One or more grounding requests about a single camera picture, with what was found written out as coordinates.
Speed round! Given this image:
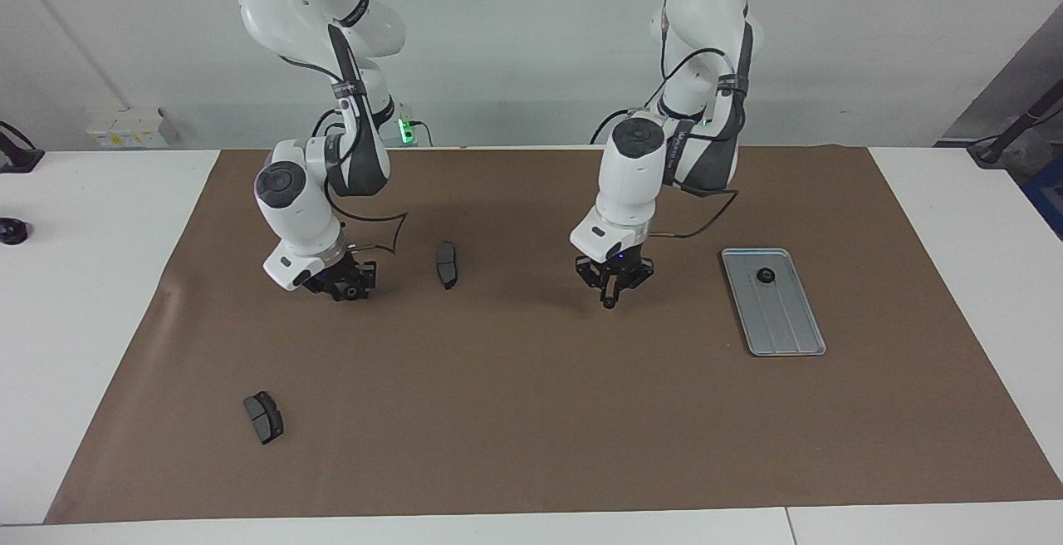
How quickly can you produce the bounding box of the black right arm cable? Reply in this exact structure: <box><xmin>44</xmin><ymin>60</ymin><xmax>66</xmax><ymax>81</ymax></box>
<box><xmin>282</xmin><ymin>55</ymin><xmax>409</xmax><ymax>253</ymax></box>

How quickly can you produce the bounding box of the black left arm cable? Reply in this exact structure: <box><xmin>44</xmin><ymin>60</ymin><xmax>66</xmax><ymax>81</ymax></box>
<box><xmin>648</xmin><ymin>0</ymin><xmax>752</xmax><ymax>240</ymax></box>

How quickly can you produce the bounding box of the black table clamp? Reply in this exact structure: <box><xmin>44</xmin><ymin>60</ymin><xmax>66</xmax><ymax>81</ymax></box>
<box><xmin>0</xmin><ymin>120</ymin><xmax>47</xmax><ymax>174</ymax></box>

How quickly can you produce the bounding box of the black right base cable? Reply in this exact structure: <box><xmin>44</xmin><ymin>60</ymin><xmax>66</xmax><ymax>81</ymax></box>
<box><xmin>311</xmin><ymin>107</ymin><xmax>433</xmax><ymax>149</ymax></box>

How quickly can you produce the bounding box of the silver metal tray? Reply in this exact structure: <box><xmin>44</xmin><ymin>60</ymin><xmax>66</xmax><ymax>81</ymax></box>
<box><xmin>721</xmin><ymin>248</ymin><xmax>827</xmax><ymax>358</ymax></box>

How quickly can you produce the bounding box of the brown paper mat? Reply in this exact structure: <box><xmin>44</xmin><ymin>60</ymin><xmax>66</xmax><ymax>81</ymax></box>
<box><xmin>43</xmin><ymin>145</ymin><xmax>1063</xmax><ymax>525</ymax></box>

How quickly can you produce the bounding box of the blue crate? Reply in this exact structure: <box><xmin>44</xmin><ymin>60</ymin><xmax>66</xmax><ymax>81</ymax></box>
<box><xmin>1020</xmin><ymin>155</ymin><xmax>1063</xmax><ymax>240</ymax></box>

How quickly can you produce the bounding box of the long grey brake pad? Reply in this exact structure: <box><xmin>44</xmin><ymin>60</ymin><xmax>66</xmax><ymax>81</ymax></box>
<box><xmin>435</xmin><ymin>241</ymin><xmax>460</xmax><ymax>291</ymax></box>

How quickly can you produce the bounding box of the black stand pole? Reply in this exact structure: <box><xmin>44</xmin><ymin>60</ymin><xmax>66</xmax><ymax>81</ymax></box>
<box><xmin>967</xmin><ymin>80</ymin><xmax>1063</xmax><ymax>168</ymax></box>

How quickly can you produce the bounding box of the black base cable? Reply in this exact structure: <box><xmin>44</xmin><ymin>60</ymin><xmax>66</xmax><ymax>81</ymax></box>
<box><xmin>590</xmin><ymin>107</ymin><xmax>636</xmax><ymax>145</ymax></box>
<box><xmin>311</xmin><ymin>107</ymin><xmax>433</xmax><ymax>149</ymax></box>

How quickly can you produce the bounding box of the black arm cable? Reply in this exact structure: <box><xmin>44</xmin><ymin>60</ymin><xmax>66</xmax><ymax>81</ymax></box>
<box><xmin>282</xmin><ymin>55</ymin><xmax>409</xmax><ymax>253</ymax></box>
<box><xmin>648</xmin><ymin>0</ymin><xmax>752</xmax><ymax>240</ymax></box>

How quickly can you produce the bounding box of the white power strip box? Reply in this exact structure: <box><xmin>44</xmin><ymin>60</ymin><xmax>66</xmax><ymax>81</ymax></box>
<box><xmin>86</xmin><ymin>107</ymin><xmax>179</xmax><ymax>150</ymax></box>

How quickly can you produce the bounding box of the short dark brake pad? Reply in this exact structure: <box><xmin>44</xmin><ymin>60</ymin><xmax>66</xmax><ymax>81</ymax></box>
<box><xmin>242</xmin><ymin>391</ymin><xmax>285</xmax><ymax>446</ymax></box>

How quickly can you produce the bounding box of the black left base cable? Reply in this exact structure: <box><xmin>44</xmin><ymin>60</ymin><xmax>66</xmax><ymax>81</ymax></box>
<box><xmin>590</xmin><ymin>107</ymin><xmax>636</xmax><ymax>145</ymax></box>

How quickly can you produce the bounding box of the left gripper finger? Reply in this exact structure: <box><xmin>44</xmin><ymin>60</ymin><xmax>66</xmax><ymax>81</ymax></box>
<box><xmin>576</xmin><ymin>258</ymin><xmax>611</xmax><ymax>305</ymax></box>
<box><xmin>613</xmin><ymin>261</ymin><xmax>655</xmax><ymax>301</ymax></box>

